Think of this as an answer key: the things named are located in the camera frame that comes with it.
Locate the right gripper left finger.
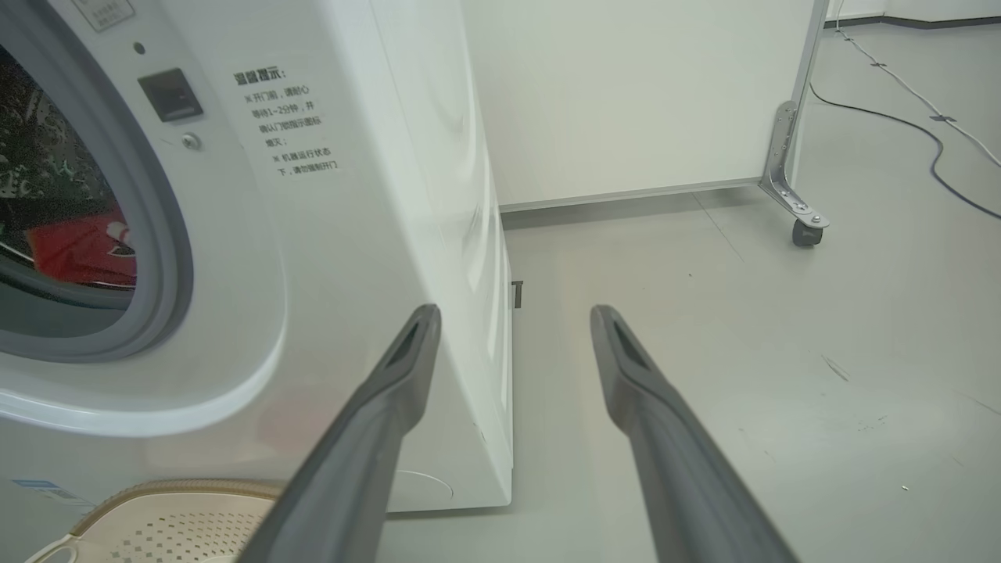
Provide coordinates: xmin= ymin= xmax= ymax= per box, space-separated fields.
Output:
xmin=235 ymin=303 xmax=443 ymax=563

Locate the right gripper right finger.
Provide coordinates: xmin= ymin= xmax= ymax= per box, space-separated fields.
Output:
xmin=589 ymin=304 xmax=798 ymax=563

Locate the red cloth garment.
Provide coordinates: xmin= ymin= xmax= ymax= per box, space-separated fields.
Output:
xmin=23 ymin=215 xmax=138 ymax=289

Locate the cream perforated laundry basket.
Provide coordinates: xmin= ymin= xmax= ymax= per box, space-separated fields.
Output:
xmin=23 ymin=479 xmax=286 ymax=563

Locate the white front-load washing machine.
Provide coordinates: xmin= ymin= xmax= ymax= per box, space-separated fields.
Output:
xmin=0 ymin=0 xmax=517 ymax=563

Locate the blue energy label sticker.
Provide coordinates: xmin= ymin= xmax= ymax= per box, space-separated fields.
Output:
xmin=12 ymin=479 xmax=99 ymax=509

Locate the white partition panel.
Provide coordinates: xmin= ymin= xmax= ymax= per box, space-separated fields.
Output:
xmin=461 ymin=0 xmax=830 ymax=213

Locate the metal bracket with caster wheel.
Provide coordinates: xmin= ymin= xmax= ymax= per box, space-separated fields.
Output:
xmin=759 ymin=100 xmax=830 ymax=248

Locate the dark floor cable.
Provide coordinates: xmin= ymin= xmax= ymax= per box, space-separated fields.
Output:
xmin=809 ymin=82 xmax=1001 ymax=221

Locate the white floor cable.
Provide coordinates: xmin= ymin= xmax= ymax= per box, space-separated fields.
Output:
xmin=833 ymin=0 xmax=1001 ymax=169

